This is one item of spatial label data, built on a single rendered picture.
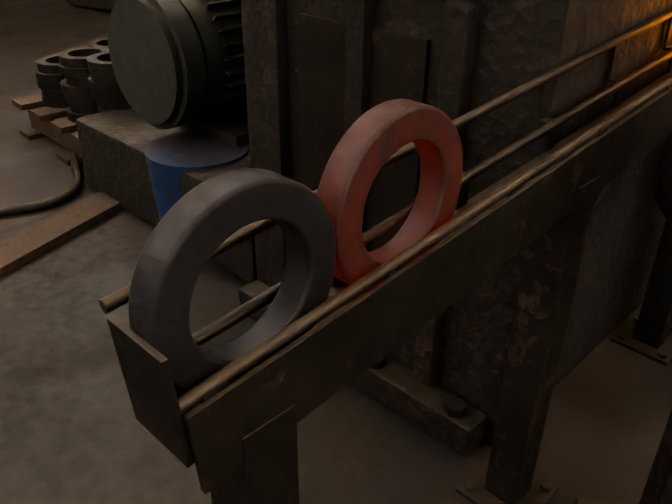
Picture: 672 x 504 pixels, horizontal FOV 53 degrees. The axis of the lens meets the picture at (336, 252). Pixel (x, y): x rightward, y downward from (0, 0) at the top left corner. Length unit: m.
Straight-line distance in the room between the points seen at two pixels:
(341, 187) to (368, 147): 0.04
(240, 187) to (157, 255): 0.07
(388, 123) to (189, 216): 0.20
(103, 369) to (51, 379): 0.11
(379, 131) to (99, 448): 0.98
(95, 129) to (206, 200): 1.79
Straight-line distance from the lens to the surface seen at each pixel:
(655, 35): 1.31
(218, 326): 0.59
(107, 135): 2.20
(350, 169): 0.57
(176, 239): 0.47
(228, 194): 0.48
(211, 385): 0.52
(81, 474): 1.37
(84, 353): 1.64
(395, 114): 0.59
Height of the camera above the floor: 0.97
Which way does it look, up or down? 30 degrees down
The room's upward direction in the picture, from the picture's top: 1 degrees clockwise
